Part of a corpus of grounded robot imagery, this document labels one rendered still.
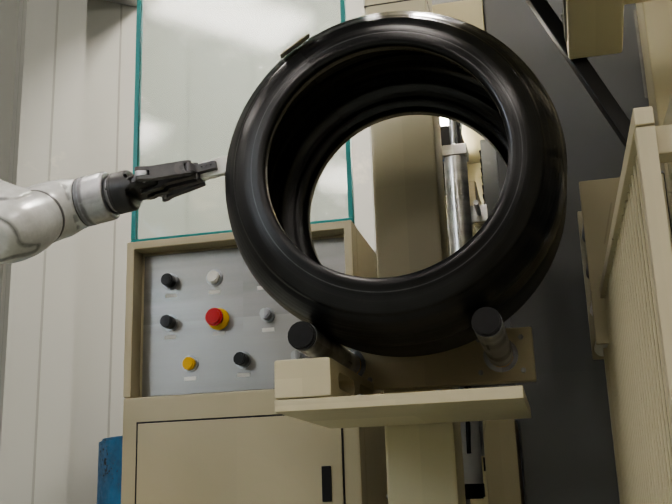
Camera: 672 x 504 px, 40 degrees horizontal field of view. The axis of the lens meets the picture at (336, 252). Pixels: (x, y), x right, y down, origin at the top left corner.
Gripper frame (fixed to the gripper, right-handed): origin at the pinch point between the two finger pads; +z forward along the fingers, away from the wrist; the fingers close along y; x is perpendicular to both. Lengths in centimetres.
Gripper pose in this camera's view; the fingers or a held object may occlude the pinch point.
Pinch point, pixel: (219, 167)
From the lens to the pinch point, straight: 165.1
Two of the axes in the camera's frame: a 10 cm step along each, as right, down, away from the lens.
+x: 1.7, 9.4, -2.9
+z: 9.6, -2.3, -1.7
